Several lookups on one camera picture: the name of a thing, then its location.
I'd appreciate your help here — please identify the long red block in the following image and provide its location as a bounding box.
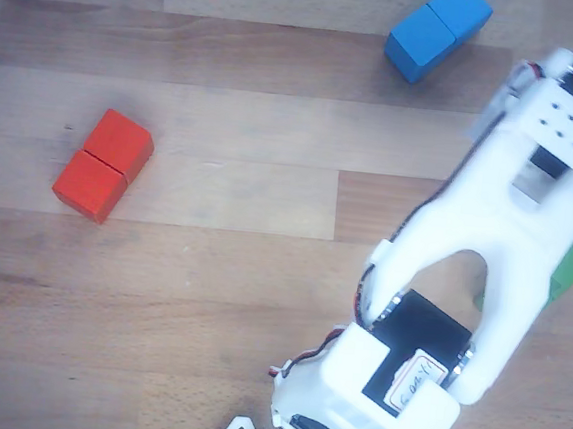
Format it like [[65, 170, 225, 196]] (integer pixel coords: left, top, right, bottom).
[[48, 103, 158, 229]]

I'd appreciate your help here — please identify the long blue block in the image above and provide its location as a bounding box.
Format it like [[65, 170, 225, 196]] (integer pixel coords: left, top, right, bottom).
[[380, 0, 496, 92]]

